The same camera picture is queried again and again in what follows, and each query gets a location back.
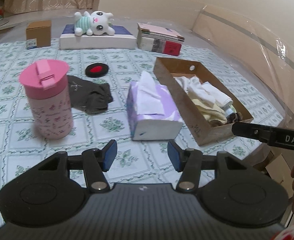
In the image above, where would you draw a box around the purple tissue pack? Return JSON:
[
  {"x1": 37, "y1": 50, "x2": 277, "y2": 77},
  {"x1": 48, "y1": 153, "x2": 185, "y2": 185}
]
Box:
[{"x1": 126, "y1": 71, "x2": 183, "y2": 141}]

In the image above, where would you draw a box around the white bunny plush toy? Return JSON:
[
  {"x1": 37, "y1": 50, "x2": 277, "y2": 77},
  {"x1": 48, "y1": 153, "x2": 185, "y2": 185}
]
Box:
[{"x1": 74, "y1": 11, "x2": 115, "y2": 36}]

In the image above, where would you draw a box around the stack of books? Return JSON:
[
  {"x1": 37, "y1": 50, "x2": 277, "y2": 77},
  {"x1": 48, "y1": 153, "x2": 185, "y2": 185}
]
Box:
[{"x1": 136, "y1": 23, "x2": 185, "y2": 56}]

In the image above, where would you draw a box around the plastic wrapped headboard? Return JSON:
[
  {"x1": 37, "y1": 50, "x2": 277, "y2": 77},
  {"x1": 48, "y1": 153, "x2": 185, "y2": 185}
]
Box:
[{"x1": 193, "y1": 5, "x2": 294, "y2": 114}]

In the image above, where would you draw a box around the brown cardboard tray box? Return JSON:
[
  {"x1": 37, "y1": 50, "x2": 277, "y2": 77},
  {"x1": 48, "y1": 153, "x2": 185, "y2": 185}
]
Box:
[{"x1": 154, "y1": 57, "x2": 253, "y2": 146}]

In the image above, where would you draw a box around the pink tumbler cup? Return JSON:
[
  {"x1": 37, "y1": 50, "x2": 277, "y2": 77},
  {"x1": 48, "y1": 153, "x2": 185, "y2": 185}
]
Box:
[{"x1": 19, "y1": 59, "x2": 74, "y2": 140}]

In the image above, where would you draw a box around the floral green white tablecloth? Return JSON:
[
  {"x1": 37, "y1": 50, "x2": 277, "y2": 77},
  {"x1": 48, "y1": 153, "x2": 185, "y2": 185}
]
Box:
[{"x1": 0, "y1": 41, "x2": 285, "y2": 228}]

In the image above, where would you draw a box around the dark grey sock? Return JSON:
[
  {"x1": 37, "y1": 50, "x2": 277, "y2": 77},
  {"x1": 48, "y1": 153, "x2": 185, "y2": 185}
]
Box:
[{"x1": 67, "y1": 75, "x2": 113, "y2": 115}]

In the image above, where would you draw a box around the white blue flat box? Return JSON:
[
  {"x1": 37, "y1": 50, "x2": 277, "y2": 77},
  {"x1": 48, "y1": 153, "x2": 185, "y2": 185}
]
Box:
[{"x1": 59, "y1": 24, "x2": 136, "y2": 50}]

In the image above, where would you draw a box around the brown fuzzy sock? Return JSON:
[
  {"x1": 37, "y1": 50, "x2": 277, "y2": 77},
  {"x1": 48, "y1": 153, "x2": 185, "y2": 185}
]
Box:
[{"x1": 226, "y1": 112, "x2": 242, "y2": 124}]

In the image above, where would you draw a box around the white fashion sock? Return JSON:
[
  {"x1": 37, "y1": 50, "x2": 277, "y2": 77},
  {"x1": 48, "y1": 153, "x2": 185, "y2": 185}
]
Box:
[{"x1": 174, "y1": 76, "x2": 215, "y2": 106}]

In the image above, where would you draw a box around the small brown cardboard box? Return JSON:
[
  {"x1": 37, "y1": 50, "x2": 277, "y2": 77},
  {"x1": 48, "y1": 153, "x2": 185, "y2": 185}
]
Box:
[{"x1": 26, "y1": 20, "x2": 51, "y2": 49}]

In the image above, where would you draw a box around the yellow towel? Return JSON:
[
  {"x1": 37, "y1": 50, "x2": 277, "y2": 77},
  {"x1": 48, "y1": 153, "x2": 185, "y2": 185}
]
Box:
[{"x1": 191, "y1": 99, "x2": 227, "y2": 127}]

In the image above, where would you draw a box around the black red round pad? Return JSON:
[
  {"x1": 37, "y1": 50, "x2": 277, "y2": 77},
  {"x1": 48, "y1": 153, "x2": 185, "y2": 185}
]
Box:
[{"x1": 85, "y1": 63, "x2": 109, "y2": 78}]

